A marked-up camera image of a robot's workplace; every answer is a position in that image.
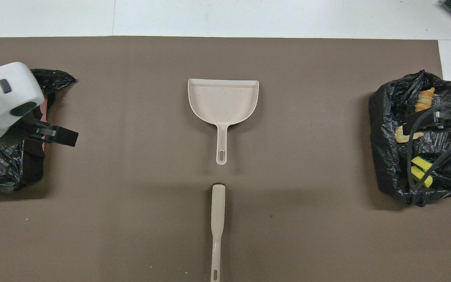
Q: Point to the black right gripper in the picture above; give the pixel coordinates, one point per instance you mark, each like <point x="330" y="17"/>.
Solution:
<point x="450" y="119"/>

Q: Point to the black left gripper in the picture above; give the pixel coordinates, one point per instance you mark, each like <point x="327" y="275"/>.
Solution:
<point x="24" y="131"/>

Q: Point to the striped orange croissant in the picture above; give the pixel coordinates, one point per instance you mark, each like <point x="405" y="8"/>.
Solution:
<point x="424" y="100"/>

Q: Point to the pale bread chunk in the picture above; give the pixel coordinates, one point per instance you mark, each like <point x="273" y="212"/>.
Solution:
<point x="401" y="135"/>

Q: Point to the yellow sponge piece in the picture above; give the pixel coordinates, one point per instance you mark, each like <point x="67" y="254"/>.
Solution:
<point x="420" y="162"/>
<point x="425" y="181"/>

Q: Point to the beige plastic dustpan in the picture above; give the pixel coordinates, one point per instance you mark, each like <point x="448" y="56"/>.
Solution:
<point x="222" y="102"/>

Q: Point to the pink plastic bin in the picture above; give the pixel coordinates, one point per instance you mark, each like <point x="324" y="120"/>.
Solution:
<point x="44" y="111"/>

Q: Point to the black trash bag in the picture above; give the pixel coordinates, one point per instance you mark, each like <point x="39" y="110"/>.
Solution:
<point x="6" y="168"/>
<point x="390" y="164"/>

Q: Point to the brown table mat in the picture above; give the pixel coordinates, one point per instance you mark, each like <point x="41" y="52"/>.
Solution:
<point x="131" y="215"/>

